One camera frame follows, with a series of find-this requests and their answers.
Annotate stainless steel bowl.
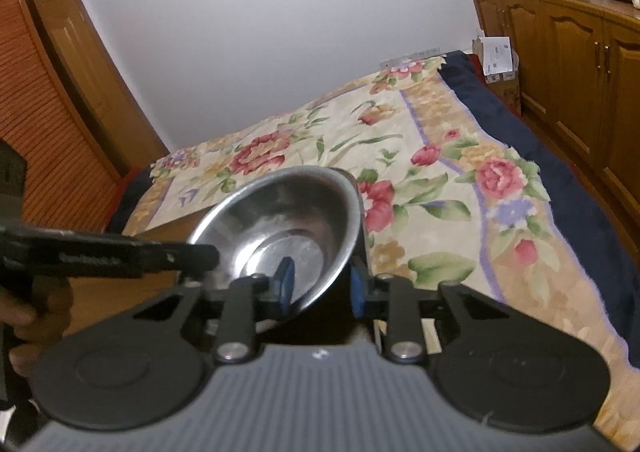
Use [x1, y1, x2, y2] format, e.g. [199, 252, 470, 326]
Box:
[188, 166, 362, 313]

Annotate left hand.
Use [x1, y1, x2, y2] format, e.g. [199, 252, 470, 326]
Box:
[1, 277, 74, 377]

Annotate louvered wooden wardrobe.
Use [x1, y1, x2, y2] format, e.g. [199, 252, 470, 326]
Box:
[1, 0, 122, 232]

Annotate dark blue bed sheet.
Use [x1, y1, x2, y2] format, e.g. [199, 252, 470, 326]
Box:
[439, 51, 639, 368]

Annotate floral quilt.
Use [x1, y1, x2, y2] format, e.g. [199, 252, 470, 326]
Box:
[125, 55, 639, 451]

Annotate wooden door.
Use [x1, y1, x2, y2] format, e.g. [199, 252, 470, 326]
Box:
[38, 0, 168, 170]

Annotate wooden cabinet row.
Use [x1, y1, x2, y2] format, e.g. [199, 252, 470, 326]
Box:
[473, 0, 639, 253]

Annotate wall socket strip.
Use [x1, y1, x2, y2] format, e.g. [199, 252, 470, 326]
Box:
[380, 48, 440, 70]

